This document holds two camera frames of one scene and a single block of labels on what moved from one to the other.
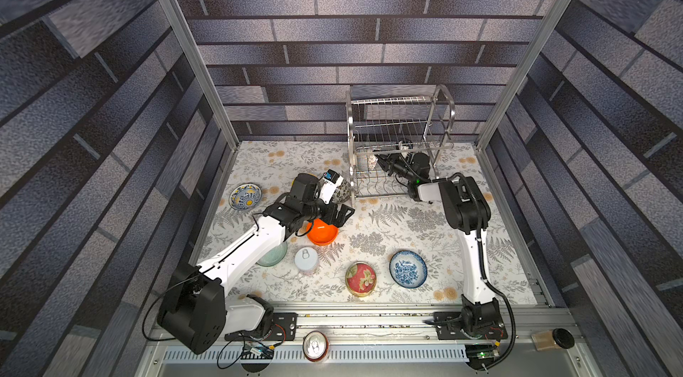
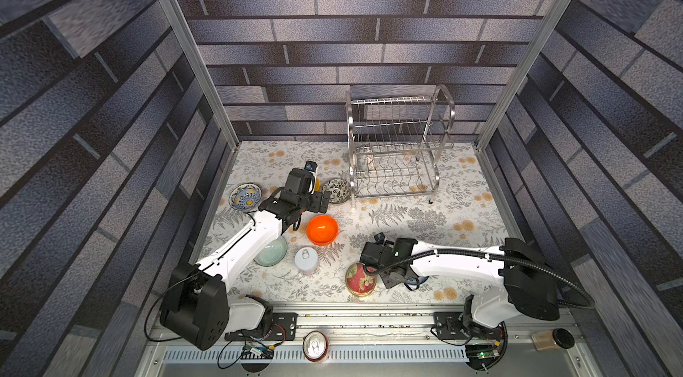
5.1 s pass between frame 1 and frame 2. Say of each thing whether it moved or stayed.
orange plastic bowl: stayed
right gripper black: moved
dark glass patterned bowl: stayed
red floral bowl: stayed
